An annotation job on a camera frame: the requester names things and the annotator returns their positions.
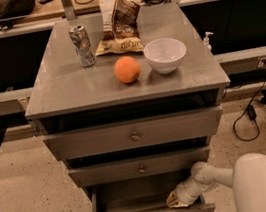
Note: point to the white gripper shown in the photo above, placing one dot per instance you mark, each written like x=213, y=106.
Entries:
x=186, y=194

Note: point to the grey bottom drawer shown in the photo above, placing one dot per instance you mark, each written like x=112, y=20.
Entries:
x=146, y=194

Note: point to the grey drawer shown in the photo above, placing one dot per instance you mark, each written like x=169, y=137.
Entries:
x=146, y=194
x=137, y=167
x=134, y=134

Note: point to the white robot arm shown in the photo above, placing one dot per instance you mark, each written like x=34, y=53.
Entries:
x=247, y=179

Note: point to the grey middle drawer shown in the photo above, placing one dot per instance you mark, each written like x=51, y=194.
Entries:
x=137, y=167

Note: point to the grey drawer cabinet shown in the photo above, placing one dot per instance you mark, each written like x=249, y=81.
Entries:
x=67, y=97

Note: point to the grey top drawer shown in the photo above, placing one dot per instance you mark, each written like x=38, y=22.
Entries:
x=134, y=134

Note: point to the orange fruit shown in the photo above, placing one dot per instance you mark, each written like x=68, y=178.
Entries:
x=127, y=69

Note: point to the white bowl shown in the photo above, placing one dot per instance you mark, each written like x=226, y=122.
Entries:
x=164, y=55

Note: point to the white pump bottle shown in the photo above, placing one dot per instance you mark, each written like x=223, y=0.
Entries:
x=206, y=40

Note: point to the silver drink can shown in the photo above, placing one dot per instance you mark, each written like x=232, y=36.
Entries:
x=81, y=42

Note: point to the brown chip bag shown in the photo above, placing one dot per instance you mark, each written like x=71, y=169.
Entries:
x=120, y=28

